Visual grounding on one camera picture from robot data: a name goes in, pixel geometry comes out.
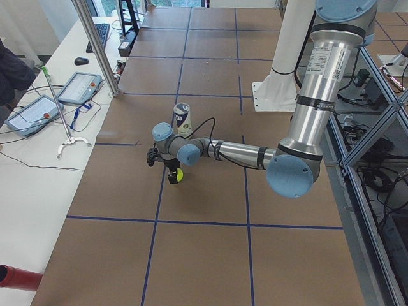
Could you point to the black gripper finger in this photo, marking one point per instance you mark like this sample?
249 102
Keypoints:
173 176

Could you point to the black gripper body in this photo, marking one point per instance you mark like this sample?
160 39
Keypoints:
171 164

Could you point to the yellow tennis ball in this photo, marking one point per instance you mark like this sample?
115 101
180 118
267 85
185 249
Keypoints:
180 175

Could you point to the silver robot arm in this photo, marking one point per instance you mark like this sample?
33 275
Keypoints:
315 43

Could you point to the far blue teach pendant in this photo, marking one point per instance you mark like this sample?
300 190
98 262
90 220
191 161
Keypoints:
80 88

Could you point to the blue teach pendant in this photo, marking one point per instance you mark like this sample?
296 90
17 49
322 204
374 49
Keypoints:
33 117
80 88

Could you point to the black computer mouse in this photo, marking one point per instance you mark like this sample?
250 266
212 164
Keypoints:
79 61

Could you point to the near blue teach pendant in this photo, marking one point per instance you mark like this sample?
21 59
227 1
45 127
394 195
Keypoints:
33 117

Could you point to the black keyboard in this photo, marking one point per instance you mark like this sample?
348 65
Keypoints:
102 30

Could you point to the reacher grabber stick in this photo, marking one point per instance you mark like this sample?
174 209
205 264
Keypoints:
71 139

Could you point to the red cylinder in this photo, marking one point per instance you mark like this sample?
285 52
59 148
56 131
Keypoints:
20 279

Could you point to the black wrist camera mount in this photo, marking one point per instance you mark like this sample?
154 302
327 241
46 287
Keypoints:
153 156

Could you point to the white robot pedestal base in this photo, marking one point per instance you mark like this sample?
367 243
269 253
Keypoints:
277 92

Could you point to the aluminium frame post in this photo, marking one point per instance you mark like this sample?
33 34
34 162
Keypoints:
90 30

